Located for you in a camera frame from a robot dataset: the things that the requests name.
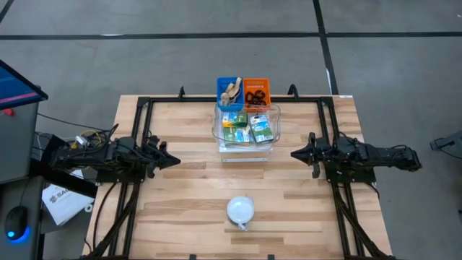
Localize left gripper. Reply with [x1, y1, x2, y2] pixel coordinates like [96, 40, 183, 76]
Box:
[142, 136, 180, 178]

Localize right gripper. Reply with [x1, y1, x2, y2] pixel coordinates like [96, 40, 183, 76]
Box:
[290, 132, 344, 178]

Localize green crayon box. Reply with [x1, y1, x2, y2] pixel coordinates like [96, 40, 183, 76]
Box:
[248, 114, 275, 144]
[222, 111, 249, 128]
[222, 126, 253, 144]

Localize clear plastic bin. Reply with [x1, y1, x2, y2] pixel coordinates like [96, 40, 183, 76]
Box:
[212, 102, 282, 146]

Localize orange plastic basket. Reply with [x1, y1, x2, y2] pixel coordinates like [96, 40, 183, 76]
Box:
[243, 77, 271, 112]

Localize blue plastic basket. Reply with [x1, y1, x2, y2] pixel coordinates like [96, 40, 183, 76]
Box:
[216, 77, 245, 112]

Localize clear cup with white lid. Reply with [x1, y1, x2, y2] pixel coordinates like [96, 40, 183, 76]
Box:
[226, 195, 256, 232]

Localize black metal beam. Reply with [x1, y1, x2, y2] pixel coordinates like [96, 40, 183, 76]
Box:
[30, 158, 99, 199]

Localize white printed booklet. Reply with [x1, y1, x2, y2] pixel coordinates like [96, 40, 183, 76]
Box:
[41, 169, 95, 227]

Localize black floor device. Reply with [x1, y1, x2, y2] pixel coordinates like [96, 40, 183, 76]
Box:
[429, 129, 462, 152]

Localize grey cabinet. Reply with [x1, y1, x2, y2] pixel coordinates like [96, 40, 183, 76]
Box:
[0, 100, 40, 185]

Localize black computer mouse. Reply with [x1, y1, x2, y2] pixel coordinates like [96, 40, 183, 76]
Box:
[4, 205, 30, 242]

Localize monitor with blue screen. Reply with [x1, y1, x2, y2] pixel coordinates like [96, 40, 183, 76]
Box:
[0, 59, 49, 111]

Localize yellow cable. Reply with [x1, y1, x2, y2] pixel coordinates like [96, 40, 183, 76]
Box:
[70, 129, 104, 149]

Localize black floor cable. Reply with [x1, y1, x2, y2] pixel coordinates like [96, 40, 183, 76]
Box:
[92, 182, 120, 252]

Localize thin black cable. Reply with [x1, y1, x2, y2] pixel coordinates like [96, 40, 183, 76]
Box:
[435, 139, 462, 160]

